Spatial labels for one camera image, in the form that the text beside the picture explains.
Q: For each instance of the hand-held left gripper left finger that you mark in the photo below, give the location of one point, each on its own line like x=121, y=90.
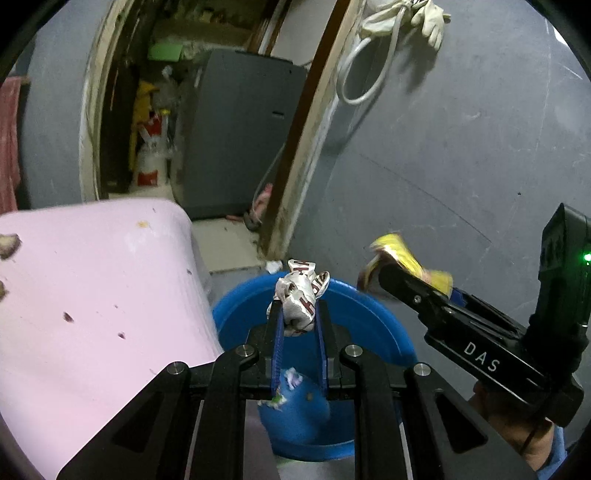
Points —
x=277, y=355

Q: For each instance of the pink cloth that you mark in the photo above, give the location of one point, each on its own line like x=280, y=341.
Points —
x=262, y=203

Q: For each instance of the yellow bag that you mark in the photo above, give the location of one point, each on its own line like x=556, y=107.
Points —
x=145, y=106

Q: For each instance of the small brown food lump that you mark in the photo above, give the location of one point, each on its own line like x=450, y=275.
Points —
x=2, y=290

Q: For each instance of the yellow snack wrapper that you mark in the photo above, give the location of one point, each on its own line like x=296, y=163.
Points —
x=401, y=251

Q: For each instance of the white and red wrapper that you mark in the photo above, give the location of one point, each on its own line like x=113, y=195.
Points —
x=300, y=295

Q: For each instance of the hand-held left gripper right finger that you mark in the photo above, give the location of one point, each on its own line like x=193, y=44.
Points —
x=323, y=360

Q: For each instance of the wooden door frame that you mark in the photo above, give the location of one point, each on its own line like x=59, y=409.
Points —
x=295, y=161

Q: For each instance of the dark grey cabinet box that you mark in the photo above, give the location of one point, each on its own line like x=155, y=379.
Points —
x=235, y=138

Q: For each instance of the green box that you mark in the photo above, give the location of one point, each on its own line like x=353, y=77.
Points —
x=165, y=50

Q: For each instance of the blue plastic basin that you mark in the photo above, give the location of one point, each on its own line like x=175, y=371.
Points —
x=369, y=323

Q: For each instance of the white sack with red print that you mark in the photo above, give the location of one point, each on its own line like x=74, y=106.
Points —
x=151, y=166

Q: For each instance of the pink checked towel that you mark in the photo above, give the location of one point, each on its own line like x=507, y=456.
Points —
x=8, y=147

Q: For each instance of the pink table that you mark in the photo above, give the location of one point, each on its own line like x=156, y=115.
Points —
x=92, y=300

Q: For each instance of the crumpled white paper bits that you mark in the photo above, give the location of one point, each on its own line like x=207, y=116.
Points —
x=292, y=379

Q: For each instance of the white rubber glove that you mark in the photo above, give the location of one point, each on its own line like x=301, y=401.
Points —
x=431, y=21

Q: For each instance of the person's right hand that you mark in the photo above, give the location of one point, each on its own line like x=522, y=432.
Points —
x=508, y=420

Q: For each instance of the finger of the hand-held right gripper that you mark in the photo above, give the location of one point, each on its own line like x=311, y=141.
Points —
x=411, y=293
x=461, y=297

